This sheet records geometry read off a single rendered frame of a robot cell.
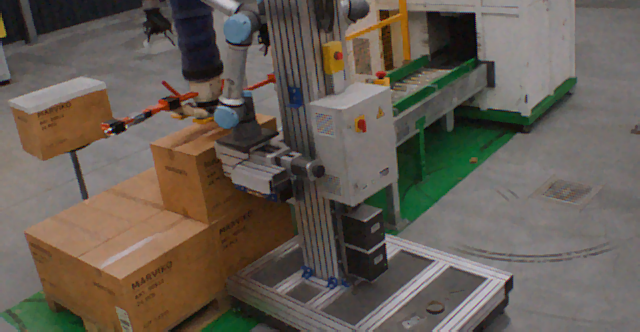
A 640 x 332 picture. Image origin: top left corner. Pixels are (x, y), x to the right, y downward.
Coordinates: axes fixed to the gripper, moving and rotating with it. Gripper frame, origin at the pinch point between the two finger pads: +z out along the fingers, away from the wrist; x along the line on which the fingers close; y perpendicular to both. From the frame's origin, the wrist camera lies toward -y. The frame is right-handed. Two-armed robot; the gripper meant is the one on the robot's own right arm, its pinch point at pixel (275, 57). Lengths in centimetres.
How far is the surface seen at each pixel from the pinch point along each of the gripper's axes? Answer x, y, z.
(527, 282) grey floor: 124, -45, 130
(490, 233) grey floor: 81, -83, 130
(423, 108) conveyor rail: 2, -134, 75
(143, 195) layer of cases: -73, 57, 75
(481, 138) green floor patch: 1, -219, 130
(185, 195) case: -22, 61, 61
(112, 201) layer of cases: -85, 72, 75
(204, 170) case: -6, 56, 45
